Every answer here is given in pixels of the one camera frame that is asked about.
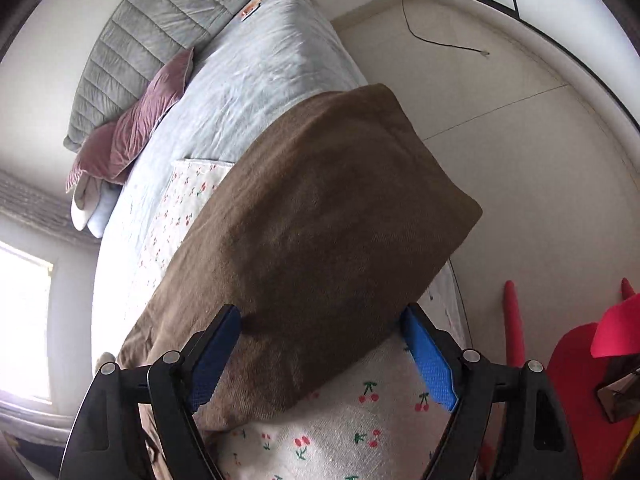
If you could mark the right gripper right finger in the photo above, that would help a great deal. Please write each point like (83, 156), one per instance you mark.
(536, 442)

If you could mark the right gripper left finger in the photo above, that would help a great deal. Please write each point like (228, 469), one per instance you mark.
(107, 440)

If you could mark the brown coat with fur collar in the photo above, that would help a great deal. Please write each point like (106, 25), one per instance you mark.
(333, 220)

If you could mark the red plastic stool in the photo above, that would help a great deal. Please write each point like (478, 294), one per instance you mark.
(595, 372)

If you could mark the cherry print white cloth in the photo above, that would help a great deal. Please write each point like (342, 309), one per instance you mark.
(377, 420)

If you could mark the folded light blue blanket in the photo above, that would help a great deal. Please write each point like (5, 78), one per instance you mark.
(109, 195)

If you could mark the folded cream blanket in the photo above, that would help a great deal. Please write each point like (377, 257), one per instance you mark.
(86, 196)

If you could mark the grey patterned curtain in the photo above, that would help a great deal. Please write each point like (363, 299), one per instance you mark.
(40, 211)

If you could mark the pink velvet pillow back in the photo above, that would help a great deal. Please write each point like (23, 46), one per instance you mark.
(94, 159)

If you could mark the pink velvet pillow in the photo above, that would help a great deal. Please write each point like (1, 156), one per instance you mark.
(134, 128)
(94, 159)

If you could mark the pink velvet pillow front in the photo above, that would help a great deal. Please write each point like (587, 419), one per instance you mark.
(134, 128)

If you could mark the grey blue bed sheet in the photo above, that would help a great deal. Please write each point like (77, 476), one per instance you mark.
(252, 72)

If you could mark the grey quilted headboard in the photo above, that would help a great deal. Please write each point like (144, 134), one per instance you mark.
(139, 38)

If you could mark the small orange white packet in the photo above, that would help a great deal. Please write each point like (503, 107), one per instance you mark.
(249, 9)

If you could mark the window with yellow frame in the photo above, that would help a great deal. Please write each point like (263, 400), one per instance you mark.
(25, 302)

